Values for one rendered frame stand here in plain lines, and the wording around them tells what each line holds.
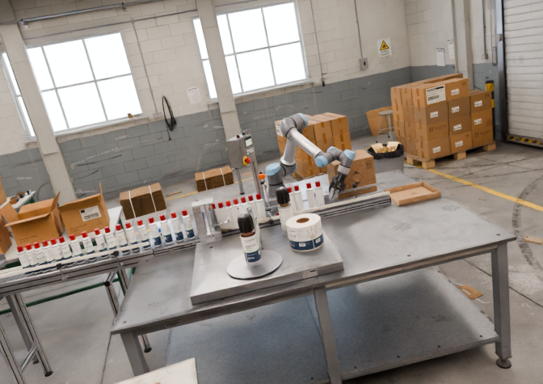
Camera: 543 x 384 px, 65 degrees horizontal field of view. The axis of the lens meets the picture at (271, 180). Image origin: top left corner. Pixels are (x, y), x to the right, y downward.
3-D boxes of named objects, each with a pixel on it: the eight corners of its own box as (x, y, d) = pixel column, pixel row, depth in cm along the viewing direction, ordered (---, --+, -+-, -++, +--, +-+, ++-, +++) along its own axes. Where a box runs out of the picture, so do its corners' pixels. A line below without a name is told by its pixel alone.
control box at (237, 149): (231, 168, 283) (225, 141, 278) (244, 161, 297) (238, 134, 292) (244, 167, 278) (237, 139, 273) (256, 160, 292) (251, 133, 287)
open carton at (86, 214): (65, 243, 356) (50, 202, 346) (70, 225, 403) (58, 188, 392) (111, 229, 367) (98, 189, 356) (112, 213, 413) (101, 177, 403)
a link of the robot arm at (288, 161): (272, 173, 337) (284, 114, 302) (285, 166, 346) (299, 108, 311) (283, 181, 331) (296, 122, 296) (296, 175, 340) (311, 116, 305)
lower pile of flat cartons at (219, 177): (197, 192, 714) (194, 180, 708) (196, 184, 765) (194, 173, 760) (235, 183, 723) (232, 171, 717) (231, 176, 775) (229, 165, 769)
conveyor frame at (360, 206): (153, 256, 282) (152, 250, 281) (156, 250, 293) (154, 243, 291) (391, 203, 293) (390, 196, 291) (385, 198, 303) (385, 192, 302)
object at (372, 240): (111, 335, 206) (109, 331, 205) (155, 224, 350) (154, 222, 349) (516, 240, 219) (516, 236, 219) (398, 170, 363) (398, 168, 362)
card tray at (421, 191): (398, 205, 286) (397, 200, 284) (384, 195, 310) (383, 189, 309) (440, 196, 287) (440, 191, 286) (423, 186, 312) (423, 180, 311)
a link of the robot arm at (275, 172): (264, 183, 329) (261, 166, 325) (276, 177, 337) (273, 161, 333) (275, 185, 320) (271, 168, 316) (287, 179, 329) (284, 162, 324)
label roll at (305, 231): (330, 243, 240) (326, 220, 236) (298, 255, 234) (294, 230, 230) (314, 232, 258) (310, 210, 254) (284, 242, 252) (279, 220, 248)
